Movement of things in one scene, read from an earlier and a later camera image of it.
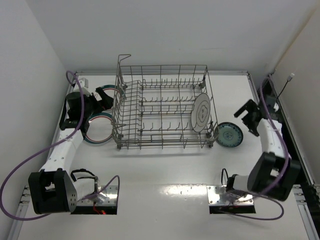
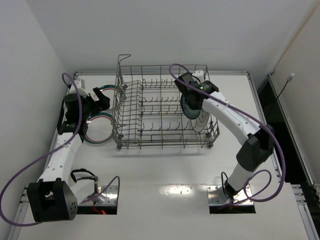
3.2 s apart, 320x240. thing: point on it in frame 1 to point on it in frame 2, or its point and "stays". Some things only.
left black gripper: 96,104 stays
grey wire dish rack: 162,107 stays
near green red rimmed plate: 100,128 stays
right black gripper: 249,116 to 191,99
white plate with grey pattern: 200,112 stays
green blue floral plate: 229,134 to 192,114
